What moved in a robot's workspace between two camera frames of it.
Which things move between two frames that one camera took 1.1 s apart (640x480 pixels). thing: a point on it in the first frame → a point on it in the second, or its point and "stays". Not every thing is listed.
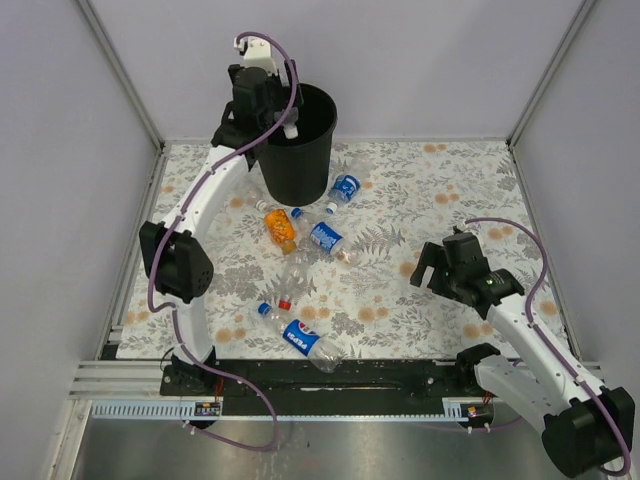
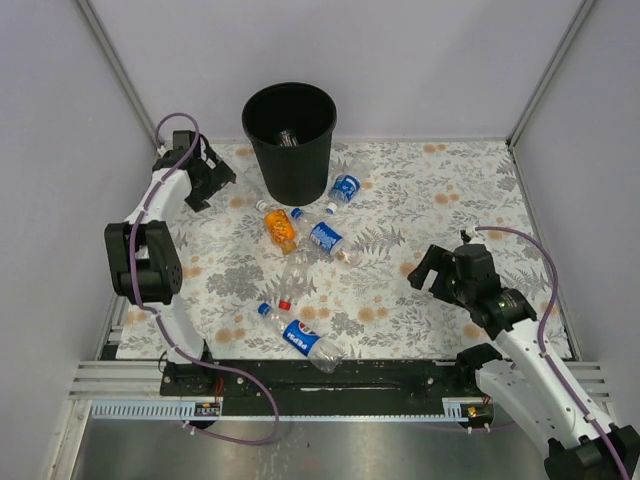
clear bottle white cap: x=290 y=126 → x=288 y=138
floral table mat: x=418 y=248 stays
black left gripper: x=276 y=83 → x=220 y=174
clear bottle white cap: x=261 y=205 stays
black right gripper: x=429 y=257 stays
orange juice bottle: x=281 y=230 stays
